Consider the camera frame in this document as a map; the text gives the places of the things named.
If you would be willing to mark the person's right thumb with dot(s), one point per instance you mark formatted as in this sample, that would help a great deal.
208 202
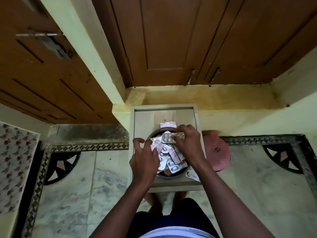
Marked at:
176 138

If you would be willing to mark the pink round lid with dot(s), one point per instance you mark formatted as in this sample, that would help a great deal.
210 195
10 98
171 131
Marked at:
218 153

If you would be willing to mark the person's right foot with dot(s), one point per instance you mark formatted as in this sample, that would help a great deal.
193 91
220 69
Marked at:
180 197

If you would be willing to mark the white shirt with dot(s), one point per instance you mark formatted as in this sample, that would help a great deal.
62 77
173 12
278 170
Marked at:
173 232

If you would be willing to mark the dark round bowl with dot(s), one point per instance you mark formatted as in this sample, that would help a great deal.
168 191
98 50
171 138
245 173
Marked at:
165 176

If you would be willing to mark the person's left thumb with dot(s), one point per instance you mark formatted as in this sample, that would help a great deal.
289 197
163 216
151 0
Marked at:
154 153

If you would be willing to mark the person's right forearm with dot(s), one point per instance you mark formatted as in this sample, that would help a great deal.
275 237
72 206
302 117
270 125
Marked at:
227 203

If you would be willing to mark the person's left forearm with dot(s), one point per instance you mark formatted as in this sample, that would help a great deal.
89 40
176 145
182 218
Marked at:
123 208

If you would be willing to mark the person's foot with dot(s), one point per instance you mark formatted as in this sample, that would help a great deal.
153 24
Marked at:
153 203
180 197

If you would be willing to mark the brown wooden cabinet door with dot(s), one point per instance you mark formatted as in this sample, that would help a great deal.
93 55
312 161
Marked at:
161 39
255 39

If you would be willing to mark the pink and white packet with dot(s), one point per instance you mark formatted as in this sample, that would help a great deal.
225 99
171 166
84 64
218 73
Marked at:
168 124

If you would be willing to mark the silver pill blister strip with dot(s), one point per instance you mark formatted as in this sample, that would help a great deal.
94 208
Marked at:
167 138

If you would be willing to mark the pile of blister packs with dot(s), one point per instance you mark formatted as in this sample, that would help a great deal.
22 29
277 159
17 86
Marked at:
170 158

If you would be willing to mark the metal door latch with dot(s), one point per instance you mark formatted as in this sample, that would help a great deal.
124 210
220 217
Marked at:
49 42

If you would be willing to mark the floral patterned cloth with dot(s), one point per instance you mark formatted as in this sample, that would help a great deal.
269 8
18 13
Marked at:
14 166

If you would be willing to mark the person's right hand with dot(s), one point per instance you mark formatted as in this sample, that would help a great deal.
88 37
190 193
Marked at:
192 146

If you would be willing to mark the person's left foot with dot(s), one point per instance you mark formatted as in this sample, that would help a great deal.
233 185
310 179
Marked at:
153 203

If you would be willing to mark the dark shorts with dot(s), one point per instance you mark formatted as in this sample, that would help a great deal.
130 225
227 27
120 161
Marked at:
173 215

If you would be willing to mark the small metal cabinet latch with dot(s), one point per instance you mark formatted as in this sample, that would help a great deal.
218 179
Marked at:
191 76
215 75

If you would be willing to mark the person's left hand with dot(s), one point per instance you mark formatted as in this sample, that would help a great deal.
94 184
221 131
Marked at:
144 164

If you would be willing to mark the blister pack with white pills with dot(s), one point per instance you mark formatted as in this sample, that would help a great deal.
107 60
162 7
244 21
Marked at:
193 176

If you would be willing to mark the white square stool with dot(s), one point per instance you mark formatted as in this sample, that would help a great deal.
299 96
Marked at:
153 116

